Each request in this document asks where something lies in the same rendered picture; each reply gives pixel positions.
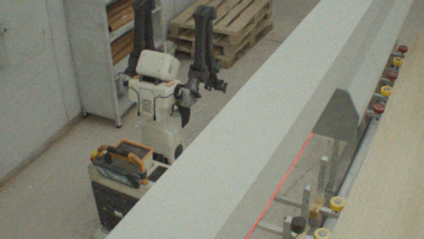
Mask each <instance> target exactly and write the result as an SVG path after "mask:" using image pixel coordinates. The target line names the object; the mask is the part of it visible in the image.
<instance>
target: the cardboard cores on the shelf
mask: <svg viewBox="0 0 424 239"><path fill-rule="evenodd" d="M135 1H136V0H119V1H117V2H115V3H113V4H112V5H111V6H109V7H107V8H106V12H107V14H106V17H107V22H108V31H109V33H111V32H113V31H114V30H116V29H118V28H120V27H121V26H123V25H125V24H126V23H128V22H130V21H131V20H133V19H135V15H134V10H133V8H132V3H133V2H135ZM133 49H134V31H133V30H131V31H129V32H128V33H126V34H125V35H123V36H121V37H120V38H118V39H117V40H115V41H113V42H112V43H111V53H112V57H111V58H112V64H113V65H115V64H116V63H117V62H118V61H120V60H121V59H123V58H124V57H125V56H127V55H128V54H130V53H131V52H132V51H133Z"/></svg>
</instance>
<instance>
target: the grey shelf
mask: <svg viewBox="0 0 424 239"><path fill-rule="evenodd" d="M117 1H119V0H64V4H65V8H66V9H65V12H66V15H67V25H68V29H69V33H70V43H71V47H72V50H73V52H72V54H73V61H74V65H75V68H76V79H77V83H78V86H79V93H80V97H81V99H80V101H81V105H82V109H83V117H84V118H87V117H89V115H88V114H86V112H89V113H93V114H97V115H99V116H103V117H107V118H109V119H113V120H114V118H115V123H116V128H118V129H119V128H121V127H122V126H121V121H120V116H121V115H122V114H123V113H124V112H126V110H127V109H128V108H129V107H130V106H132V105H133V104H134V103H136V101H132V100H131V99H130V98H129V92H124V91H121V90H120V76H119V75H118V73H119V72H121V73H123V72H124V70H125V69H126V68H127V67H128V65H127V64H128V59H129V54H128V55H127V56H125V57H124V58H123V59H121V60H120V61H118V62H117V63H116V64H115V65H113V64H112V58H111V57H112V53H111V43H112V42H113V41H115V40H117V39H118V38H120V37H121V36H123V35H125V34H126V33H128V32H129V31H131V30H133V31H134V25H135V19H133V20H131V21H130V22H128V23H126V24H125V25H123V26H121V27H120V28H118V29H116V30H114V31H113V32H111V33H109V31H108V22H107V17H106V14H107V12H106V8H107V7H109V6H111V5H112V4H113V3H115V2H117ZM154 2H155V9H154V10H152V22H153V30H154V32H153V40H154V46H155V49H160V50H161V51H164V54H166V53H167V52H166V48H167V43H166V35H165V27H164V11H163V3H162V2H163V0H154ZM160 12H161V14H160ZM100 13H101V14H100ZM70 24H71V25H70ZM103 25H104V26H103ZM101 26H102V27H101ZM71 27H72V29H71ZM161 27H162V30H161ZM102 30H103V32H102ZM72 31H73V32H72ZM127 31H128V32H127ZM162 35H163V38H162ZM162 44H163V46H162ZM74 49H75V50H74ZM75 52H76V53H75ZM105 53H106V54H105ZM106 58H107V59H106ZM76 60H77V61H76ZM106 62H107V64H106ZM77 64H78V65H77ZM108 65H109V66H108ZM107 67H108V68H107ZM77 68H78V69H77ZM81 86H82V87H81ZM83 101H84V102H83Z"/></svg>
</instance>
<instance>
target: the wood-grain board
mask: <svg viewBox="0 0 424 239"><path fill-rule="evenodd" d="M330 239H424V33H421V32H417V31H415V32H414V34H413V37H412V41H411V42H410V45H409V47H408V51H407V53H406V55H405V57H404V62H403V63H402V65H401V70H400V72H399V74H398V75H397V78H396V82H395V84H394V87H393V89H392V91H391V96H390V98H389V99H388V103H387V104H386V108H385V111H384V113H383V115H382V118H381V120H380V122H379V127H378V128H377V131H376V133H375V135H374V138H373V140H372V143H371V145H370V146H369V150H368V152H367V155H366V158H365V160H364V162H363V165H362V167H361V169H360V172H359V174H358V176H357V179H356V181H355V183H354V186H353V188H352V190H351V192H350V195H349V197H348V199H347V202H346V204H345V205H344V209H343V210H342V213H341V214H340V216H339V217H338V221H337V222H336V225H335V227H334V229H333V232H332V234H331V237H330Z"/></svg>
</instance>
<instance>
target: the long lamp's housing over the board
mask: <svg viewBox="0 0 424 239"><path fill-rule="evenodd" d="M413 1H414V0H387V1H386V2H385V3H384V5H383V8H382V9H381V11H380V12H379V15H378V17H377V18H376V19H375V22H374V23H373V25H372V26H371V28H370V31H369V32H368V34H366V38H365V39H364V40H363V43H362V44H361V46H360V49H359V50H358V51H357V53H356V54H355V55H354V59H353V60H352V61H351V64H350V65H349V67H348V70H347V71H346V73H345V74H344V76H343V77H342V79H341V81H340V83H339V85H338V87H337V89H336V90H335V92H334V93H333V95H332V97H331V98H330V99H329V102H328V103H327V105H326V108H325V109H324V111H323V112H322V114H321V115H320V117H319V119H318V120H317V121H316V125H315V126H314V127H313V129H312V131H311V133H314V134H318V135H322V136H326V137H329V138H334V139H337V140H340V141H346V142H348V143H352V144H354V142H355V139H356V134H357V128H358V127H359V125H360V121H361V119H362V117H363V115H364V113H365V110H366V108H367V106H368V104H369V100H370V98H371V97H372V95H373V93H374V91H375V88H376V86H377V84H378V82H379V80H380V78H381V75H382V72H383V70H384V69H385V65H386V63H387V61H388V59H389V58H390V54H391V51H392V49H393V47H394V44H395V42H396V41H397V39H398V35H399V33H400V31H401V28H402V26H403V25H404V22H405V20H406V18H407V15H408V14H409V10H410V9H411V7H412V4H413Z"/></svg>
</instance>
